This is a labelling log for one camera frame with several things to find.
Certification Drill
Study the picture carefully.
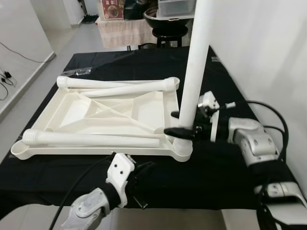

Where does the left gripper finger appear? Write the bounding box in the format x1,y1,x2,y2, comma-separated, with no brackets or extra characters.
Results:
137,161,156,180

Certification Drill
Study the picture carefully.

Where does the black tablecloth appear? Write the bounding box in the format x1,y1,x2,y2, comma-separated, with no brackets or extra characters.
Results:
0,46,307,217

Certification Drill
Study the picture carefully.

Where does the white plastic table top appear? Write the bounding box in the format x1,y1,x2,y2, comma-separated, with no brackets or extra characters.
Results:
11,77,193,162

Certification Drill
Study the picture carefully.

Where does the black stool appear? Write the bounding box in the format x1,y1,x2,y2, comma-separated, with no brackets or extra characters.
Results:
153,25,189,48

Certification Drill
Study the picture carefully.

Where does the black wok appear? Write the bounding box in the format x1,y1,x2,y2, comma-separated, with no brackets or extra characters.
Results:
144,7,190,29

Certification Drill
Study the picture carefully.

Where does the beige cloth covered table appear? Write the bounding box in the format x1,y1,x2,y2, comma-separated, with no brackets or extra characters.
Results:
96,18,156,48

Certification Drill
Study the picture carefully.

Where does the clear storage box green lid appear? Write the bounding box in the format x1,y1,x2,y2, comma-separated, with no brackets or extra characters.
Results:
157,0,197,17

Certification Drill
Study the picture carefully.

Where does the red printed box orange lid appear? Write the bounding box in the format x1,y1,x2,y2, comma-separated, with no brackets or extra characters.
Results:
101,0,124,20

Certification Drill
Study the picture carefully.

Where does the small dark floor item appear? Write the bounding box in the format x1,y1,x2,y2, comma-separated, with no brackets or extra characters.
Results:
82,14,99,23

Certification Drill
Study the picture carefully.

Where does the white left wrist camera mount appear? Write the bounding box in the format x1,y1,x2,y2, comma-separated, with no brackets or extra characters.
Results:
106,153,136,207

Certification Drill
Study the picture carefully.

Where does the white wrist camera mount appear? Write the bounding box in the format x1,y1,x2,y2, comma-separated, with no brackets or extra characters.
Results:
198,91,236,143
106,153,136,207

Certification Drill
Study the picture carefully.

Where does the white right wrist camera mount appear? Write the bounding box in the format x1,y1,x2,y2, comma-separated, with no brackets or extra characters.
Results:
198,91,236,143

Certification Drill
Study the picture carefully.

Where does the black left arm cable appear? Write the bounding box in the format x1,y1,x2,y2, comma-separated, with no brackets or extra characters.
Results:
48,153,116,230

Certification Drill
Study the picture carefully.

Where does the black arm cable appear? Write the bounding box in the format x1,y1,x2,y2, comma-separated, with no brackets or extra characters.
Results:
218,100,289,164
48,153,116,230

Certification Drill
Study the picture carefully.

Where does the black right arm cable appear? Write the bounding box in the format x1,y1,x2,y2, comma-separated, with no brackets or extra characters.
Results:
218,100,289,164

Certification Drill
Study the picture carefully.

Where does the long black wall cable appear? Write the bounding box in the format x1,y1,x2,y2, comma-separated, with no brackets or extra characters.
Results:
0,42,56,64

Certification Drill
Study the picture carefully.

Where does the black cable with plug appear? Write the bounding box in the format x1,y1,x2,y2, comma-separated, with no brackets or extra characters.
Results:
0,69,14,101

